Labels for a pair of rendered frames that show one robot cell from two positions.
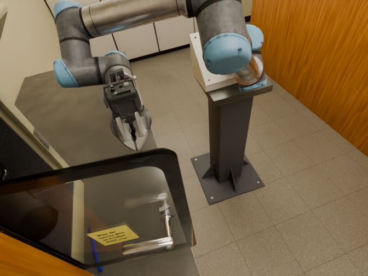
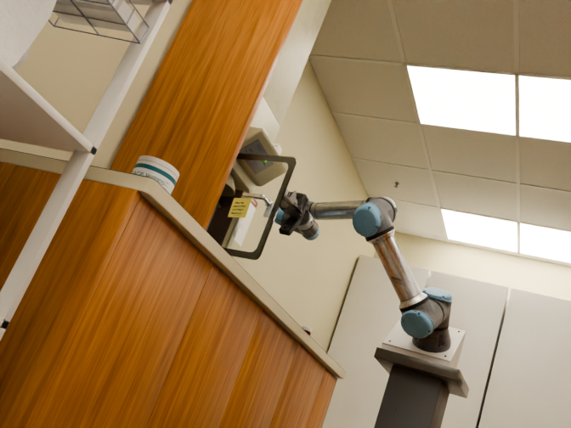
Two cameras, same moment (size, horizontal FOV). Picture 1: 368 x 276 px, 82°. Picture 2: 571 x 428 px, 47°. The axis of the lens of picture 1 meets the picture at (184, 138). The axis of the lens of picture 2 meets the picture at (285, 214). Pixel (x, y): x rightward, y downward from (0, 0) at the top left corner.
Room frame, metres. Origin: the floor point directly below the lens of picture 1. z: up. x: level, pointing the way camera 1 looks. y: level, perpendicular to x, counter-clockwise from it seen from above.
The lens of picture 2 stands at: (-1.46, -1.29, 0.44)
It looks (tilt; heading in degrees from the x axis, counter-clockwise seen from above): 20 degrees up; 38
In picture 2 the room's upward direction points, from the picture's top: 21 degrees clockwise
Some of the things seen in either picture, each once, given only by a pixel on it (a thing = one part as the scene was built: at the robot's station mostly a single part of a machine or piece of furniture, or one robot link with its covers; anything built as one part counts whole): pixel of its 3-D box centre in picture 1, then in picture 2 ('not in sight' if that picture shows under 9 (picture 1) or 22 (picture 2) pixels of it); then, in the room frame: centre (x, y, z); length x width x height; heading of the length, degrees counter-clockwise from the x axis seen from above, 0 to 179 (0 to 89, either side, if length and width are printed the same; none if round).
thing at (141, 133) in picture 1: (138, 125); (292, 197); (0.32, 0.09, 1.30); 0.09 x 0.03 x 0.06; 11
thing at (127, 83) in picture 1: (123, 97); (297, 208); (0.42, 0.12, 1.31); 0.12 x 0.08 x 0.09; 11
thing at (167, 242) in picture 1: (149, 236); (257, 198); (0.14, 0.09, 1.20); 0.10 x 0.05 x 0.03; 92
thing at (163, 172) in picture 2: not in sight; (149, 188); (-0.25, 0.16, 1.02); 0.13 x 0.13 x 0.15
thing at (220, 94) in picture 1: (230, 80); (422, 373); (0.99, -0.31, 0.92); 0.32 x 0.32 x 0.04; 9
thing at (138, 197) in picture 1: (112, 229); (243, 203); (0.16, 0.16, 1.19); 0.30 x 0.01 x 0.40; 92
